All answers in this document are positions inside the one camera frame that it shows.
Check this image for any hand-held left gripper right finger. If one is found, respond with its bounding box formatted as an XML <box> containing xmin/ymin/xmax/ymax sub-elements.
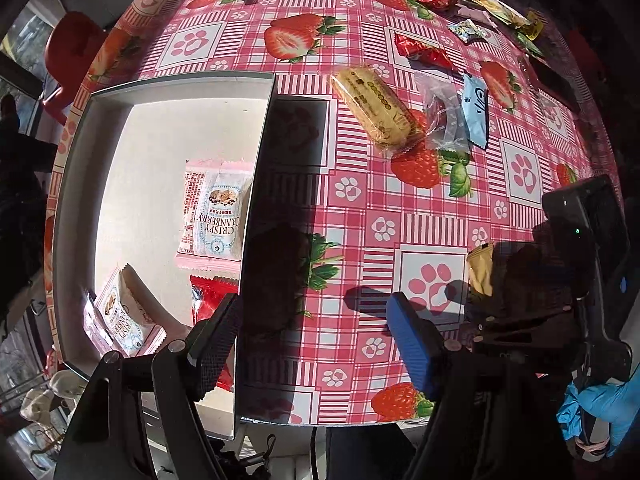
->
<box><xmin>385</xmin><ymin>291</ymin><xmax>576</xmax><ymax>480</ymax></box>

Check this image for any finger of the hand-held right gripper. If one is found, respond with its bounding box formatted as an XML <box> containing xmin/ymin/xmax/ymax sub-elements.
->
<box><xmin>492</xmin><ymin>220</ymin><xmax>586</xmax><ymax>303</ymax></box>
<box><xmin>465</xmin><ymin>302</ymin><xmax>583</xmax><ymax>361</ymax></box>

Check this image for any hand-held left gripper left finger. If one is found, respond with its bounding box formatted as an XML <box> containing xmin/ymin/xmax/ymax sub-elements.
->
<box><xmin>52</xmin><ymin>292</ymin><xmax>243</xmax><ymax>480</ymax></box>

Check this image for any light blue snack packet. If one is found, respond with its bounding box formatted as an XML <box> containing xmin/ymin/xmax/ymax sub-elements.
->
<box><xmin>461</xmin><ymin>74</ymin><xmax>490</xmax><ymax>150</ymax></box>

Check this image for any clear packet with dark snack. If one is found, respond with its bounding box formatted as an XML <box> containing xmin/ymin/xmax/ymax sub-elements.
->
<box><xmin>415</xmin><ymin>71</ymin><xmax>473</xmax><ymax>153</ymax></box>

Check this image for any clear packet with brown bar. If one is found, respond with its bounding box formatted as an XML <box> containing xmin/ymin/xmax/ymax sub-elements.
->
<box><xmin>520</xmin><ymin>55</ymin><xmax>583</xmax><ymax>113</ymax></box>

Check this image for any white cardboard box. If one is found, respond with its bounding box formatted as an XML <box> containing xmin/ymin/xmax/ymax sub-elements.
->
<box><xmin>52</xmin><ymin>71</ymin><xmax>277</xmax><ymax>438</ymax></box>

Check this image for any yellow cracker packet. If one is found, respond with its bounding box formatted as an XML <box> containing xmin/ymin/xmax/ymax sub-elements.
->
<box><xmin>330</xmin><ymin>62</ymin><xmax>427</xmax><ymax>151</ymax></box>

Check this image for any red snack packet gold print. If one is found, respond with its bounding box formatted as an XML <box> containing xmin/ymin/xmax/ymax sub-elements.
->
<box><xmin>393</xmin><ymin>32</ymin><xmax>456</xmax><ymax>72</ymax></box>

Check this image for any person's right hand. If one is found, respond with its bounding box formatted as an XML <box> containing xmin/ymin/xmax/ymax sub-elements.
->
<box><xmin>556</xmin><ymin>380</ymin><xmax>640</xmax><ymax>458</ymax></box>

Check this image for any dark red snack packet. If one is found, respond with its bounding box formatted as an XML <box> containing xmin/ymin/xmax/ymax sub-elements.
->
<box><xmin>189</xmin><ymin>275</ymin><xmax>240</xmax><ymax>392</ymax></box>

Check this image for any pink-edged white biscuit packet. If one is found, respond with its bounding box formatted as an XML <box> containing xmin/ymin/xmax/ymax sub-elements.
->
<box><xmin>175</xmin><ymin>158</ymin><xmax>254</xmax><ymax>272</ymax></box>
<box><xmin>82</xmin><ymin>263</ymin><xmax>167</xmax><ymax>358</ymax></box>

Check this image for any strawberry checked tablecloth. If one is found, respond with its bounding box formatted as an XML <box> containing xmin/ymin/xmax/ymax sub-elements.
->
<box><xmin>44</xmin><ymin>0</ymin><xmax>623</xmax><ymax>426</ymax></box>

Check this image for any white and gold ornament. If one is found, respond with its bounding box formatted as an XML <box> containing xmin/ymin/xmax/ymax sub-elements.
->
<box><xmin>19</xmin><ymin>370</ymin><xmax>86</xmax><ymax>426</ymax></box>

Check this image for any yellow green snack packet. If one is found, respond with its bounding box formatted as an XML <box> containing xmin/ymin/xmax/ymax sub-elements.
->
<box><xmin>515</xmin><ymin>10</ymin><xmax>546</xmax><ymax>56</ymax></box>

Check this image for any blue white patterned candy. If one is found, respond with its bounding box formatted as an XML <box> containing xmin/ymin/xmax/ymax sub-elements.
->
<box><xmin>447</xmin><ymin>18</ymin><xmax>488</xmax><ymax>42</ymax></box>

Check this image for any pink snack packet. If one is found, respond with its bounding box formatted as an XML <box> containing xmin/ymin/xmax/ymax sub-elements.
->
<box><xmin>457</xmin><ymin>2</ymin><xmax>498</xmax><ymax>28</ymax></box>

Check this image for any pale yellow snack packet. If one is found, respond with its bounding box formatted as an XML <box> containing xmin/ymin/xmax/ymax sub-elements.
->
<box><xmin>459</xmin><ymin>0</ymin><xmax>531</xmax><ymax>28</ymax></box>

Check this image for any red plastic stool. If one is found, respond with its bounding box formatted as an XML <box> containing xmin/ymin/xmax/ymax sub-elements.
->
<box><xmin>41</xmin><ymin>11</ymin><xmax>108</xmax><ymax>126</ymax></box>

